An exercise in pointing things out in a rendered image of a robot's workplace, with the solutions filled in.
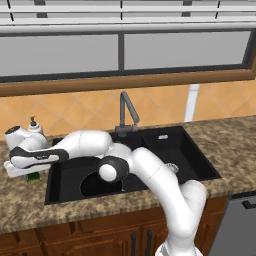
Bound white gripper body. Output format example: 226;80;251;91
2;160;52;179

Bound green sponge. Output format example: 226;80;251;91
26;171;42;184

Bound black pan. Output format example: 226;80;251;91
78;169;127;198

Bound silver sink drain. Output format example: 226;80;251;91
165;162;180;175

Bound black sink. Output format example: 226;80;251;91
44;125;222;206

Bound white soap dispenser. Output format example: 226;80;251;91
27;116;44;135

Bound brown cupboard door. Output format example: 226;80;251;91
141;199;230;256
0;229;45;256
40;223;142;256

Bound brown false drawer front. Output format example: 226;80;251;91
78;206;168;234

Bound dark grey tap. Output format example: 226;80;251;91
114;90;141;138

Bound white window blinds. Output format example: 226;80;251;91
0;0;256;36

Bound grey dishwasher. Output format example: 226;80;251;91
207;190;256;256

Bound black cupboard handle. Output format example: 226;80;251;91
130;232;137;256
145;229;153;256

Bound window with brown frame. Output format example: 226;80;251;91
0;0;256;98

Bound black dishwasher handle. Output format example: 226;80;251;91
241;198;256;211

